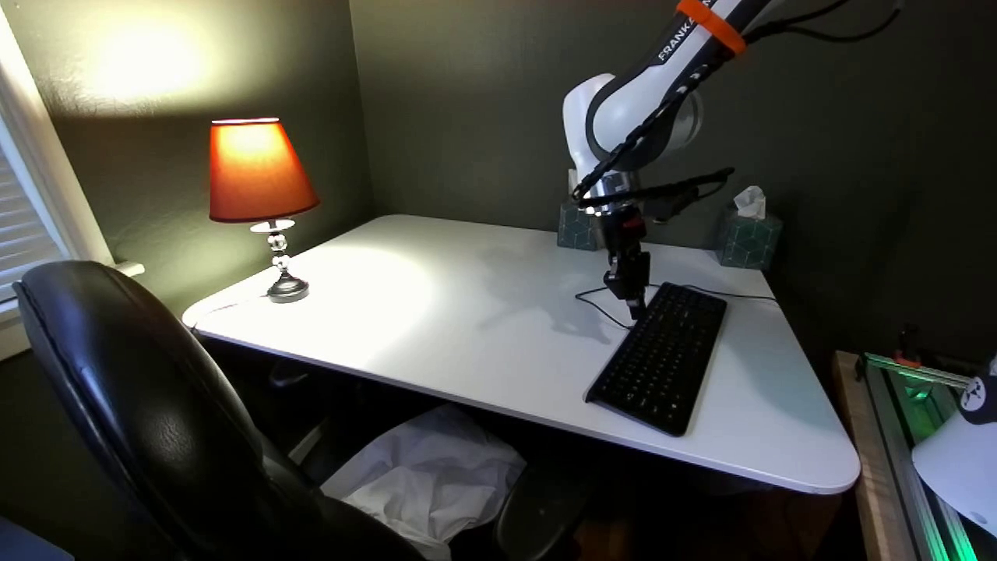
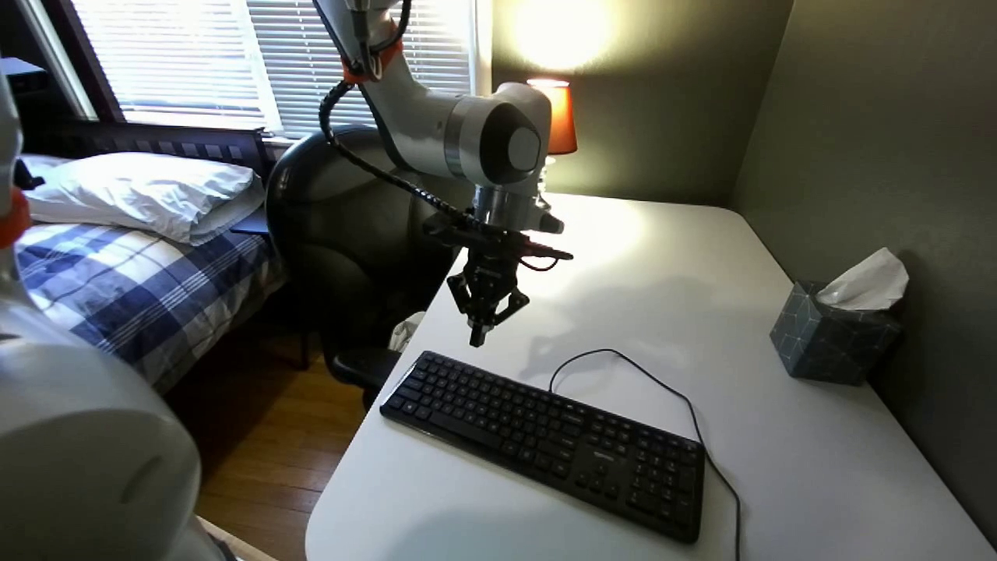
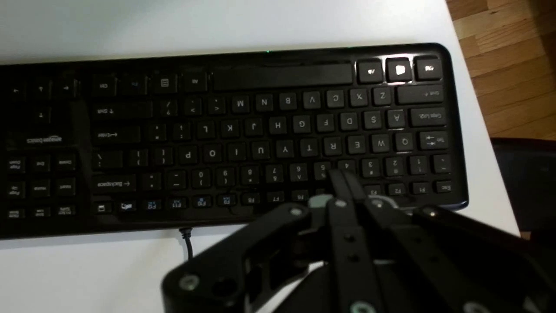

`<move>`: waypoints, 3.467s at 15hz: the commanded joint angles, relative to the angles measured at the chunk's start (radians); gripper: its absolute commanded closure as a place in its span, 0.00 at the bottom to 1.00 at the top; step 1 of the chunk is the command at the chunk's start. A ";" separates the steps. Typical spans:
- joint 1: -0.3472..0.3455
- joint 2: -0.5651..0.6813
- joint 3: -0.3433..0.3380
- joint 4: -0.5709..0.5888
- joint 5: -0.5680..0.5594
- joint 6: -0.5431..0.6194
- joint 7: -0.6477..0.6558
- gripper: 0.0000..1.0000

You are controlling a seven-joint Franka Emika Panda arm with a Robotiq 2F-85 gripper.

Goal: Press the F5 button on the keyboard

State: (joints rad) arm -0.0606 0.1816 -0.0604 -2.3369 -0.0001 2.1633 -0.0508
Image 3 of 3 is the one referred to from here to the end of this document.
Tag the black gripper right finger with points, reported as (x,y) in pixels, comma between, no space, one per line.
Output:
(440,262)

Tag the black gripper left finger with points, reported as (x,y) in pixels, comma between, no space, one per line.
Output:
(271,250)

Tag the black computer keyboard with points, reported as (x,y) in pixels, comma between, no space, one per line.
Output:
(232,133)

